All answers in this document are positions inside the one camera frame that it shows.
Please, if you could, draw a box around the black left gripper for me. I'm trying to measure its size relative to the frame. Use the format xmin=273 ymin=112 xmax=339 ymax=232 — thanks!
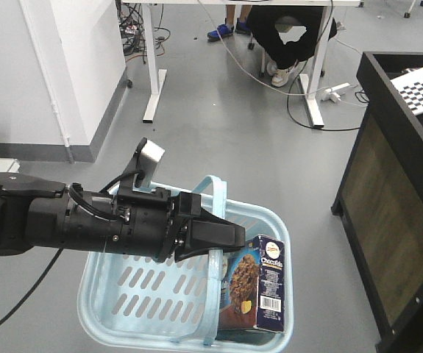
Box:
xmin=113 ymin=186 xmax=246 ymax=263

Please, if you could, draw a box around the dark blue Chocofello cookie box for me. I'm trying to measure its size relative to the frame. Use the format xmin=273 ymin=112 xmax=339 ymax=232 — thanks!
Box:
xmin=218 ymin=234 xmax=285 ymax=332

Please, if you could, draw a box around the light blue plastic basket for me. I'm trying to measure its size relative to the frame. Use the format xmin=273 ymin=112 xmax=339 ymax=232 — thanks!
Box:
xmin=77 ymin=174 xmax=294 ymax=353

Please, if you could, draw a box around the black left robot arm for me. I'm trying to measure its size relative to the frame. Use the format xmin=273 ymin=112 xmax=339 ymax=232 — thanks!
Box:
xmin=0 ymin=170 xmax=245 ymax=263

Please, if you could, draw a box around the white desk with legs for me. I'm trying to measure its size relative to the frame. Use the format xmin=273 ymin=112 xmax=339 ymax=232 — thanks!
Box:
xmin=139 ymin=0 xmax=358 ymax=129

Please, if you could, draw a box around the white power strip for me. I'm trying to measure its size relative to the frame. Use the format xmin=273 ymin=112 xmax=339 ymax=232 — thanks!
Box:
xmin=320 ymin=82 xmax=352 ymax=102

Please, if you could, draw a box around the dark wooden display stand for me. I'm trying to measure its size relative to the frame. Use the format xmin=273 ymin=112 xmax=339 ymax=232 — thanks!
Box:
xmin=331 ymin=51 xmax=423 ymax=352

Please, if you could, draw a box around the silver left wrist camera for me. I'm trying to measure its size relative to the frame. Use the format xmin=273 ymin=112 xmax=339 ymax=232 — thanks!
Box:
xmin=133 ymin=138 xmax=165 ymax=188

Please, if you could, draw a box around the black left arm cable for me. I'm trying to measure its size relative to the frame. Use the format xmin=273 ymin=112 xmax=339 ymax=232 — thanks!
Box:
xmin=0 ymin=248 xmax=64 ymax=343

